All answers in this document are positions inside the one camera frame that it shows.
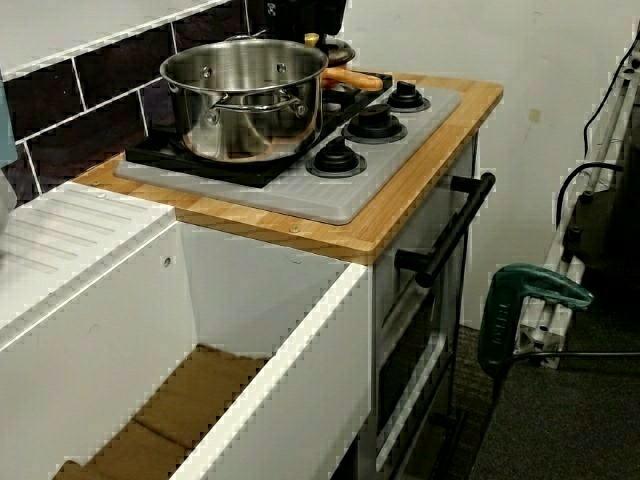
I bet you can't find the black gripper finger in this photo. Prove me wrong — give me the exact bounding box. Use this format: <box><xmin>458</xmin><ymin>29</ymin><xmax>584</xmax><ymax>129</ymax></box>
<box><xmin>319</xmin><ymin>0</ymin><xmax>349</xmax><ymax>37</ymax></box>
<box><xmin>260</xmin><ymin>0</ymin><xmax>301</xmax><ymax>35</ymax></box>

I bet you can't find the amber glass lid yellow knob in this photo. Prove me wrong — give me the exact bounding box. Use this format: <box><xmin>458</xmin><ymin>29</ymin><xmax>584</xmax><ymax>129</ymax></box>
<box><xmin>303</xmin><ymin>32</ymin><xmax>357</xmax><ymax>69</ymax></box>

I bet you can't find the orange toy saucepan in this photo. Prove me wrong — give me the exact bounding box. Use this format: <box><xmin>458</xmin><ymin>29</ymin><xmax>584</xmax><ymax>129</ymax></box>
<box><xmin>322</xmin><ymin>62</ymin><xmax>384</xmax><ymax>92</ymax></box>

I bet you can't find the black burner grate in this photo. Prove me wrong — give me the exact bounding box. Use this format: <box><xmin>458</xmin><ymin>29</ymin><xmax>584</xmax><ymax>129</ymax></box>
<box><xmin>319</xmin><ymin>72</ymin><xmax>395</xmax><ymax>134</ymax></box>
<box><xmin>124</xmin><ymin>132</ymin><xmax>326</xmax><ymax>190</ymax></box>

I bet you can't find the black stove knob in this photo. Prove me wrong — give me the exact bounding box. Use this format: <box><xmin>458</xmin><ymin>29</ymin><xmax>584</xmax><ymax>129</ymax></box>
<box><xmin>342</xmin><ymin>103</ymin><xmax>409</xmax><ymax>145</ymax></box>
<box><xmin>385</xmin><ymin>79</ymin><xmax>432</xmax><ymax>114</ymax></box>
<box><xmin>305</xmin><ymin>137</ymin><xmax>368</xmax><ymax>179</ymax></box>

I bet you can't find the stainless steel pot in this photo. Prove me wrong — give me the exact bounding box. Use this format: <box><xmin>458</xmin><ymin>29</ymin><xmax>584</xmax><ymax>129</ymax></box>
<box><xmin>159</xmin><ymin>38</ymin><xmax>331</xmax><ymax>164</ymax></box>

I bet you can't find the grey stove top panel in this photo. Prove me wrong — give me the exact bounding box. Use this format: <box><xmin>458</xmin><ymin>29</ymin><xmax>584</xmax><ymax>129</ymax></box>
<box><xmin>114</xmin><ymin>82</ymin><xmax>462</xmax><ymax>226</ymax></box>

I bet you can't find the wooden countertop with stove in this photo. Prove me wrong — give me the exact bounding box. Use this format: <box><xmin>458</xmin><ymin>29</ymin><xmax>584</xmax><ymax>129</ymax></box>
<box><xmin>73</xmin><ymin>73</ymin><xmax>504</xmax><ymax>266</ymax></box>

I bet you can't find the white backsplash ledge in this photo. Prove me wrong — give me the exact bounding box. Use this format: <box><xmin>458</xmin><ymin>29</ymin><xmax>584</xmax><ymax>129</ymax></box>
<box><xmin>0</xmin><ymin>0</ymin><xmax>234</xmax><ymax>81</ymax></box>

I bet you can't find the dark tile backsplash panel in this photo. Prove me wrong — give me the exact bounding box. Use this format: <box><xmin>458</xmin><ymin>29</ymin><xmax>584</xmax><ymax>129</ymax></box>
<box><xmin>0</xmin><ymin>0</ymin><xmax>336</xmax><ymax>209</ymax></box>

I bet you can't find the teal box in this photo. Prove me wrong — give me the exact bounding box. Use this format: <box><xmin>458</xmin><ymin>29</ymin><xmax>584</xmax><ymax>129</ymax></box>
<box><xmin>0</xmin><ymin>79</ymin><xmax>19</xmax><ymax>169</ymax></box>

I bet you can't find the green clamp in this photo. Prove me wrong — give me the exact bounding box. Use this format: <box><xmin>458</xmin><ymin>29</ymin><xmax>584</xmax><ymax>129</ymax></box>
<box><xmin>477</xmin><ymin>263</ymin><xmax>596</xmax><ymax>374</ymax></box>

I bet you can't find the oven door with window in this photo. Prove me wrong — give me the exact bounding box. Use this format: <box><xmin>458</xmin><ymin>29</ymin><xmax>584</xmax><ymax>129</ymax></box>
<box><xmin>372</xmin><ymin>174</ymin><xmax>474</xmax><ymax>474</ymax></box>

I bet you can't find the white sink basin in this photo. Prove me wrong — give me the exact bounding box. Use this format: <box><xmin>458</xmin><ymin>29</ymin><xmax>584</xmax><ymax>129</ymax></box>
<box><xmin>0</xmin><ymin>179</ymin><xmax>374</xmax><ymax>480</ymax></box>

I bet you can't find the black object on floor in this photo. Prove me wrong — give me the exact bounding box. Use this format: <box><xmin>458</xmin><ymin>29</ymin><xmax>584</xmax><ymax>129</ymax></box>
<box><xmin>562</xmin><ymin>124</ymin><xmax>640</xmax><ymax>301</ymax></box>

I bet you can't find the brown cardboard sheet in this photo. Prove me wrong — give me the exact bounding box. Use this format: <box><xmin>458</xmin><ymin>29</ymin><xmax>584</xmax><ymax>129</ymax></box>
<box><xmin>52</xmin><ymin>343</ymin><xmax>269</xmax><ymax>480</ymax></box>

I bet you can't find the black oven door handle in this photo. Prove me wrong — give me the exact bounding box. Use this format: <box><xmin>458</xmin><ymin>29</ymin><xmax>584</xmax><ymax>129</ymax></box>
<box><xmin>394</xmin><ymin>172</ymin><xmax>497</xmax><ymax>289</ymax></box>

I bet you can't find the black cable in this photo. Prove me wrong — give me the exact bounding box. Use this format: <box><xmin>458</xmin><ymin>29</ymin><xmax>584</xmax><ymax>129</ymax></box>
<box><xmin>583</xmin><ymin>34</ymin><xmax>640</xmax><ymax>154</ymax></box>
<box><xmin>557</xmin><ymin>162</ymin><xmax>626</xmax><ymax>236</ymax></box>

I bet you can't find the aluminium frame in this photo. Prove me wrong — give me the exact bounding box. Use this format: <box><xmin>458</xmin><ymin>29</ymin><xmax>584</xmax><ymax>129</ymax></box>
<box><xmin>519</xmin><ymin>69</ymin><xmax>640</xmax><ymax>371</ymax></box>

